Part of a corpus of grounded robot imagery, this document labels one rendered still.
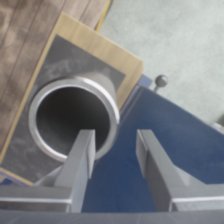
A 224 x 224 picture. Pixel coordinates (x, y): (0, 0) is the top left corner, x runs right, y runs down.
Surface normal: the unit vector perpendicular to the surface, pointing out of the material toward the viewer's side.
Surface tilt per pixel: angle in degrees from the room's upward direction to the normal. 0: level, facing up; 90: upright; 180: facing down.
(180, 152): 59
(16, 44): 0
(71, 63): 0
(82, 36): 0
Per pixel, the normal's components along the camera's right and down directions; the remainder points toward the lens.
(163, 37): 0.00, 0.26
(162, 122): -0.74, -0.28
